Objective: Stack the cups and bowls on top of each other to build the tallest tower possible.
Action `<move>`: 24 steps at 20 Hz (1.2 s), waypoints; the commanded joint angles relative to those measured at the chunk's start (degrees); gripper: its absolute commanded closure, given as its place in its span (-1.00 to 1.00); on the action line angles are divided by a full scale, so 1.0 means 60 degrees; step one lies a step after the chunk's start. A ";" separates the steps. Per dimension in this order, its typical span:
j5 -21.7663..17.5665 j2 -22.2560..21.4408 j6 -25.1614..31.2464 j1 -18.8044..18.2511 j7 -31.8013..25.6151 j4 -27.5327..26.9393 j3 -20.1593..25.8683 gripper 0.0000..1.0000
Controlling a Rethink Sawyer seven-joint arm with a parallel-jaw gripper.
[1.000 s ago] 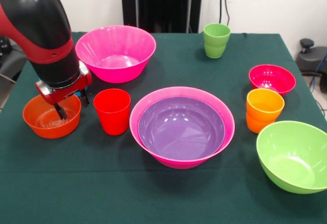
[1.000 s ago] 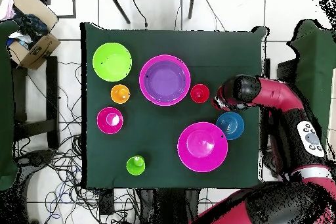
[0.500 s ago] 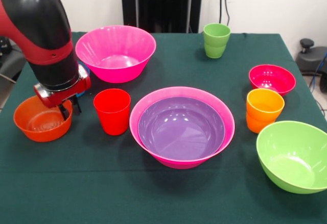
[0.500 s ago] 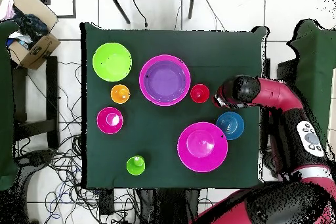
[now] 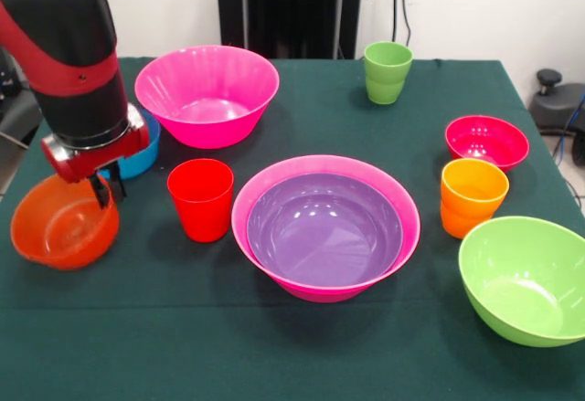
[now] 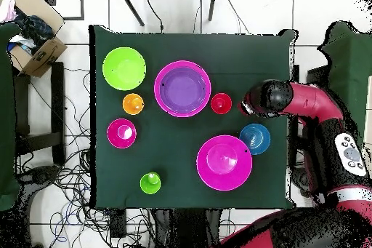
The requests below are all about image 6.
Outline large pink bowl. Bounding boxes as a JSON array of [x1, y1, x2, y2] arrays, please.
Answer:
[[153, 60, 212, 119], [196, 135, 254, 192]]

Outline purple bowl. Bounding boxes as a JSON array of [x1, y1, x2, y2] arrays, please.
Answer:
[[158, 66, 208, 114]]

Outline red cup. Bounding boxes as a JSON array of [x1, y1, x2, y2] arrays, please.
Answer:
[[210, 92, 233, 115]]

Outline blue bowl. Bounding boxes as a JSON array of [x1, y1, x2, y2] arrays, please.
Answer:
[[238, 123, 272, 156]]

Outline dark green tablecloth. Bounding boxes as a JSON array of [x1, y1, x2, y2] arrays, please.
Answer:
[[88, 24, 298, 211]]

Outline dark grey chair base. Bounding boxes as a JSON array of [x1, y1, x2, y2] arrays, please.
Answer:
[[15, 164, 62, 193], [291, 167, 316, 198]]

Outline orange cup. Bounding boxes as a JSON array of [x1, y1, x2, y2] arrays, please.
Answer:
[[122, 92, 145, 116]]

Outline light green cup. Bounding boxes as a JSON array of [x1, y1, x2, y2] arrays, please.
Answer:
[[139, 171, 162, 196]]

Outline green cloth covered table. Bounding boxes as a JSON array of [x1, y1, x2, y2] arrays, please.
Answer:
[[318, 21, 372, 147], [0, 22, 22, 212]]

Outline small magenta bowl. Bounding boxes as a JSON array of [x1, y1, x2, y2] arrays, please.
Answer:
[[106, 118, 137, 149]]

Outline light green bowl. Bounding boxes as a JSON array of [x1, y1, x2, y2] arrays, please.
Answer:
[[102, 46, 147, 92]]

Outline black power box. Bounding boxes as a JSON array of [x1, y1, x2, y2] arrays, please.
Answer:
[[108, 208, 128, 239]]

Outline cardboard box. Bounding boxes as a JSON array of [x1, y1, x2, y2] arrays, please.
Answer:
[[7, 0, 68, 78]]

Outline dark blue clothing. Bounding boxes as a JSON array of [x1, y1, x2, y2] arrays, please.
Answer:
[[14, 7, 55, 54]]

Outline pink cloth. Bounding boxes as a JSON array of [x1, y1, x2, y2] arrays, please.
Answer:
[[0, 0, 18, 24]]

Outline black power cable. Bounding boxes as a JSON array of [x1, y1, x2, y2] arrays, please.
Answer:
[[145, 0, 166, 33]]

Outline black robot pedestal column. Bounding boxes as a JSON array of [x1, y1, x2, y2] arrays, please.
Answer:
[[153, 208, 223, 248]]

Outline tangle of black cables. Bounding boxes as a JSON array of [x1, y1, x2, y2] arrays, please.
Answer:
[[15, 67, 156, 248]]

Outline black stool frame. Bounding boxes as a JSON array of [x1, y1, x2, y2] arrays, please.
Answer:
[[12, 61, 66, 166]]

